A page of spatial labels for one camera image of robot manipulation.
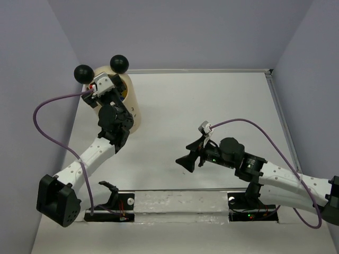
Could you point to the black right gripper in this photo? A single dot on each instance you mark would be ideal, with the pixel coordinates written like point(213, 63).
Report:
point(188, 161)

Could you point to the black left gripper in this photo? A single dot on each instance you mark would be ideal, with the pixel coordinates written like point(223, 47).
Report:
point(92, 102)

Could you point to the white-cap blue-label water bottle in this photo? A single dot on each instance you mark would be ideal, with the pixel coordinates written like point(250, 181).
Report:
point(123, 95)

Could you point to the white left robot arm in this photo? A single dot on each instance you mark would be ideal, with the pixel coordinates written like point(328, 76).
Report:
point(63, 196)

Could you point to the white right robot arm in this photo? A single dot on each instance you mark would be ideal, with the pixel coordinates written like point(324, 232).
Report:
point(268, 183)

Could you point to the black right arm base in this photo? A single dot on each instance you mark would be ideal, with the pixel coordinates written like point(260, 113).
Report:
point(245, 206)

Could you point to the cream cat-print bin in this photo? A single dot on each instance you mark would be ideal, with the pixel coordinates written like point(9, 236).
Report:
point(119, 64)

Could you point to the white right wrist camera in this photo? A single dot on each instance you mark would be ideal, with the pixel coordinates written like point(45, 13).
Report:
point(206, 130)

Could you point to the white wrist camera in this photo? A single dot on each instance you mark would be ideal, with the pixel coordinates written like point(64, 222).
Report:
point(103, 84)
point(206, 130)

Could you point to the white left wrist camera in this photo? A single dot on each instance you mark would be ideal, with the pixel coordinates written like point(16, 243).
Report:
point(103, 84)

